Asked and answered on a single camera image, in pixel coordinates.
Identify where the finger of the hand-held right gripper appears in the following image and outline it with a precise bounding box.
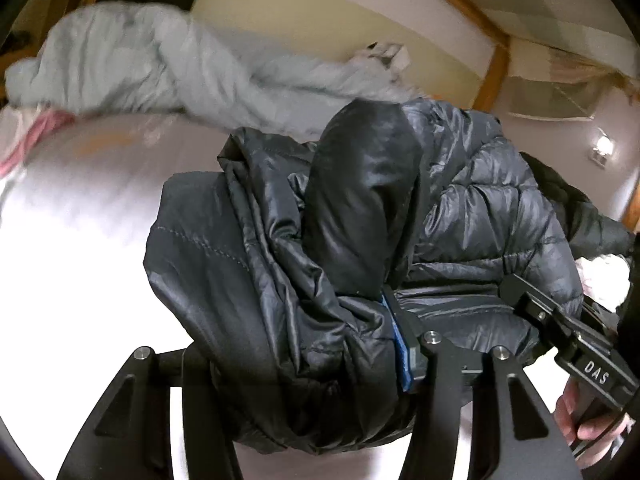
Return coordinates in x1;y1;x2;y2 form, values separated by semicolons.
500;274;583;361

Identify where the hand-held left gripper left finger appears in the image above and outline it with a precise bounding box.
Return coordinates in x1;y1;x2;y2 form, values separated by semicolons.
57;345;241;480

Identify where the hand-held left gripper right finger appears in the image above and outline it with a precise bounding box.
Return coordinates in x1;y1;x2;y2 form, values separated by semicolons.
382;287;583;480

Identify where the black puffer jacket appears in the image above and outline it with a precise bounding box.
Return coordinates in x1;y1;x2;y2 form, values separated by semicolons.
142;97;586;456

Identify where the person's right hand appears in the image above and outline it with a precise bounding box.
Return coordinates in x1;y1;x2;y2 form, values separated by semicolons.
555;380;627;468

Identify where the white and pink bedding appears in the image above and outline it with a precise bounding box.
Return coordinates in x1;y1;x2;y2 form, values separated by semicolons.
575;255;632;311

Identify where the dark grey-green down coat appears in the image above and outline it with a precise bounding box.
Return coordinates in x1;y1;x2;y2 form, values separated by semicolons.
520;152;633;261

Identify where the white bed sheet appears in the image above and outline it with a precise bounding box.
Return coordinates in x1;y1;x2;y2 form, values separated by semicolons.
0;105;576;480

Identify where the checkered tied curtain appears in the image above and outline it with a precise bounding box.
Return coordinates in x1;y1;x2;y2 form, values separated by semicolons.
510;42;621;122

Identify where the pale lilac crumpled cloth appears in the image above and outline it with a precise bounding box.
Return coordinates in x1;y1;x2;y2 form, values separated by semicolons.
350;42;409;72

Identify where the pink and white cloth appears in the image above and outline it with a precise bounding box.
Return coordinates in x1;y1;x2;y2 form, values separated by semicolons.
0;110;76;176

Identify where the light blue-grey duvet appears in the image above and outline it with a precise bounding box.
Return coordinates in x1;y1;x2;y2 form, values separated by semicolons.
5;1;426;136

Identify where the wooden bed frame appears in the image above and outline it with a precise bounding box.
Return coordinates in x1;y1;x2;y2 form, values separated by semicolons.
385;0;640;233

